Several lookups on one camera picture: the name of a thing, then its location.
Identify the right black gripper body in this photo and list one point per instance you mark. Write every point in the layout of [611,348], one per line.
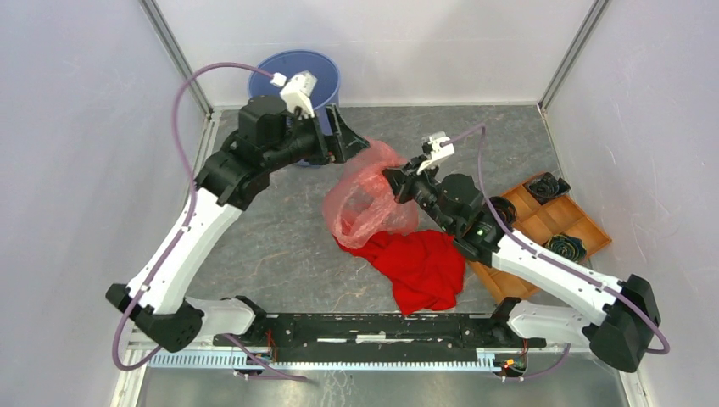
[429,191]

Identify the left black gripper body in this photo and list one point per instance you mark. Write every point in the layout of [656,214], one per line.
[307,142]

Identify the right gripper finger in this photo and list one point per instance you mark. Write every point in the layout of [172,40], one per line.
[400,184]
[420,185]

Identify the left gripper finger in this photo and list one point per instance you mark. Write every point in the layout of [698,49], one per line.
[329,127]
[350,142]

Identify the red translucent trash bag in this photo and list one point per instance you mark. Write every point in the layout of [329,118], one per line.
[362,202]

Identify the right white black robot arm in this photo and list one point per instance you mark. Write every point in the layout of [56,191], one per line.
[617,320]

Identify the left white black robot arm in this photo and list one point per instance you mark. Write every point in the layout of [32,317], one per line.
[270,136]

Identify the blue plastic trash bin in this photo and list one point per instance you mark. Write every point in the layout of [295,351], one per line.
[289,63]

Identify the red cloth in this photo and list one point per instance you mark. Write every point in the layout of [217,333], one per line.
[425,268]

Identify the black roll in middle compartment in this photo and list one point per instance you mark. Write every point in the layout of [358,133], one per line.
[505,209]

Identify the black roll in compartment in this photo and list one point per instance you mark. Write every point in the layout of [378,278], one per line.
[571,248]
[505,209]
[547,187]

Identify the orange compartment tray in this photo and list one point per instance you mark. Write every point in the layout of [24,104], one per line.
[540,222]

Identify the black roll in far compartment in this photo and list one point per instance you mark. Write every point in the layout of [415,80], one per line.
[547,187]

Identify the black roll in right compartment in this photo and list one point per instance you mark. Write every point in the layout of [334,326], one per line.
[571,248]

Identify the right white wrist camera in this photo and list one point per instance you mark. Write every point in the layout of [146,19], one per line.
[436,148]

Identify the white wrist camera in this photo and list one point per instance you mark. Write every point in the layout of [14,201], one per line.
[436,148]
[296,92]

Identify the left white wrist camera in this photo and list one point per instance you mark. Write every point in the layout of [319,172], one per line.
[296,92]

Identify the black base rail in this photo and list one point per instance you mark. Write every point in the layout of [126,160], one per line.
[435,337]

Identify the left aluminium frame post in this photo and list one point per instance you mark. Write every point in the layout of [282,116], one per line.
[172,46]

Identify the aluminium frame post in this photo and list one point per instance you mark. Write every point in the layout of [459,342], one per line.
[577,44]
[172,46]

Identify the right aluminium frame post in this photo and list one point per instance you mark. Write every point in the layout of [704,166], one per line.
[577,44]

